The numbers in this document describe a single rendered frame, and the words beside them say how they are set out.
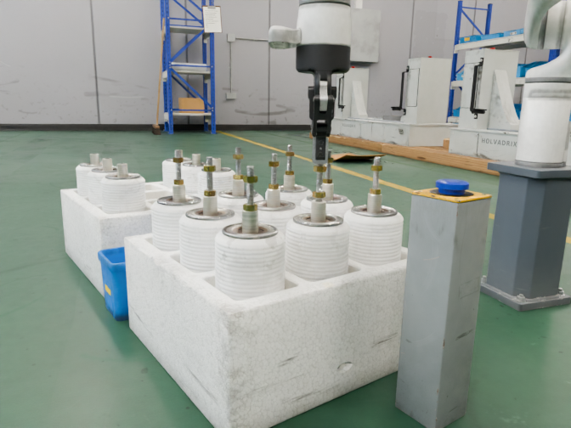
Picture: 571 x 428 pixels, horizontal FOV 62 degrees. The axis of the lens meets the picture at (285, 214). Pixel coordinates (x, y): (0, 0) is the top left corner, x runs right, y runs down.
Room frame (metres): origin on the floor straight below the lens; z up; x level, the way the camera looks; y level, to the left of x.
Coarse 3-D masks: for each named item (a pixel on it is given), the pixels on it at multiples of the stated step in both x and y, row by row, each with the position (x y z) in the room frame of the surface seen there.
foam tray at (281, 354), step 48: (144, 240) 0.81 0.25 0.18; (144, 288) 0.75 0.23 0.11; (192, 288) 0.60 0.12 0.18; (288, 288) 0.64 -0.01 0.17; (336, 288) 0.62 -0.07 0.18; (384, 288) 0.67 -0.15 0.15; (144, 336) 0.76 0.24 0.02; (192, 336) 0.60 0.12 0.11; (240, 336) 0.53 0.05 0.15; (288, 336) 0.57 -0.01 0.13; (336, 336) 0.62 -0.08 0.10; (384, 336) 0.68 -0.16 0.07; (192, 384) 0.61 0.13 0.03; (240, 384) 0.53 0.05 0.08; (288, 384) 0.57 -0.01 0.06; (336, 384) 0.62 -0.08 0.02
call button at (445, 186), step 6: (438, 180) 0.60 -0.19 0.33; (444, 180) 0.60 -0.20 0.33; (450, 180) 0.60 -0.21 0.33; (456, 180) 0.60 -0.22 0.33; (462, 180) 0.61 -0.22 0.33; (438, 186) 0.59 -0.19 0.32; (444, 186) 0.59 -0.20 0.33; (450, 186) 0.58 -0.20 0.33; (456, 186) 0.58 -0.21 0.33; (462, 186) 0.58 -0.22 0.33; (468, 186) 0.59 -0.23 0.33; (444, 192) 0.59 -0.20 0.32; (450, 192) 0.58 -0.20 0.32; (456, 192) 0.58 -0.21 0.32; (462, 192) 0.59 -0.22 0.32
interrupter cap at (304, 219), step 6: (294, 216) 0.71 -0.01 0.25; (300, 216) 0.71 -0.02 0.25; (306, 216) 0.71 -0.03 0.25; (330, 216) 0.71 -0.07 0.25; (336, 216) 0.71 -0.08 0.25; (300, 222) 0.67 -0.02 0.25; (306, 222) 0.66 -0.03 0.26; (312, 222) 0.67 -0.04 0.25; (318, 222) 0.67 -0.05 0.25; (324, 222) 0.67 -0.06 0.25; (330, 222) 0.67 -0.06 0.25; (336, 222) 0.67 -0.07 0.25; (342, 222) 0.68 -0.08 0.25
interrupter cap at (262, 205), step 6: (258, 204) 0.79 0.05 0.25; (264, 204) 0.80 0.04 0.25; (282, 204) 0.80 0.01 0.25; (288, 204) 0.80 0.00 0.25; (294, 204) 0.79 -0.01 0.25; (264, 210) 0.76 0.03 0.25; (270, 210) 0.75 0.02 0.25; (276, 210) 0.75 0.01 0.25; (282, 210) 0.76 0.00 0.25; (288, 210) 0.76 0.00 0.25
